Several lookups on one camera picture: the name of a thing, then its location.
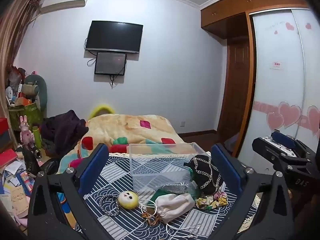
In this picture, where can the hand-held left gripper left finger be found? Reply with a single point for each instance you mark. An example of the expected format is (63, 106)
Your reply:
(100, 160)

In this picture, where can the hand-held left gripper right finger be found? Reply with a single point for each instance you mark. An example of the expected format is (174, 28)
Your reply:
(226, 166)

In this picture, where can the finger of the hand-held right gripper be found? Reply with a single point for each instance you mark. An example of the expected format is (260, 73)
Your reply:
(282, 138)
(265, 150)

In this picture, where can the floral fabric scrunchie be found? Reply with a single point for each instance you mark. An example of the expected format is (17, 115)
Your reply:
(212, 200)

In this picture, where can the yellow printed blanket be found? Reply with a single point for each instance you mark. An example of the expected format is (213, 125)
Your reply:
(120, 130)

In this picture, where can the yellow round plush face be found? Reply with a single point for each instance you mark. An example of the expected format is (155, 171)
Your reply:
(128, 200)

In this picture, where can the dark purple clothing pile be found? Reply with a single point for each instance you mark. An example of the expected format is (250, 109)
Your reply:
(62, 127)

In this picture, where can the yellow fuzzy plush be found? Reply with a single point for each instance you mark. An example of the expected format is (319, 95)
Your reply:
(100, 108)

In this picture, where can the white heart-print wardrobe door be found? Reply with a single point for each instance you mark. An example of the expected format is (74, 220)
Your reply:
(275, 80)
(311, 67)

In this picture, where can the clear plastic storage box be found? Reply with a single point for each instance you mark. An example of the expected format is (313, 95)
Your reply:
(162, 165)

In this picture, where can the green bottle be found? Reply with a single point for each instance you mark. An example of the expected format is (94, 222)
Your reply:
(37, 137)

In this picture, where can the green cloth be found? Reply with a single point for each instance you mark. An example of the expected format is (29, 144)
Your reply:
(162, 194)

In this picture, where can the brown wooden door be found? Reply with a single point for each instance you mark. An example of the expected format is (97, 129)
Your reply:
(237, 85)

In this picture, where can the pink rabbit figure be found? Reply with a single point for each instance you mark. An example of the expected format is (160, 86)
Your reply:
(25, 132)

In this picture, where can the green storage bin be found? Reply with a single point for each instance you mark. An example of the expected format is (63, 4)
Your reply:
(27, 115)

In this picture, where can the pile of papers and books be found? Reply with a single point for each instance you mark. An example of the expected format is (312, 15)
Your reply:
(15, 187)

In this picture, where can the red book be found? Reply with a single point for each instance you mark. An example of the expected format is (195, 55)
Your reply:
(7, 157)

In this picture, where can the red box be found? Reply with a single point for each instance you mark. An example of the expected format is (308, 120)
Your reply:
(3, 125)

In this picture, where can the wooden overhead cabinet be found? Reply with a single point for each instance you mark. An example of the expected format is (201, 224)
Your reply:
(237, 7)

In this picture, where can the brown striped curtain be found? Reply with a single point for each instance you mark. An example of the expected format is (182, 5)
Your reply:
(12, 37)

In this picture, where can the white air conditioner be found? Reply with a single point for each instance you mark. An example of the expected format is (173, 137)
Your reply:
(65, 1)

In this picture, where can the white wall socket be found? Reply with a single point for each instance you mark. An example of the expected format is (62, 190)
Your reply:
(183, 123)

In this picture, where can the small black wall monitor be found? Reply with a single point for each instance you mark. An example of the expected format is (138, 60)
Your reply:
(110, 63)

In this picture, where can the black wall television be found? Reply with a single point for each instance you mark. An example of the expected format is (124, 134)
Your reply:
(113, 36)

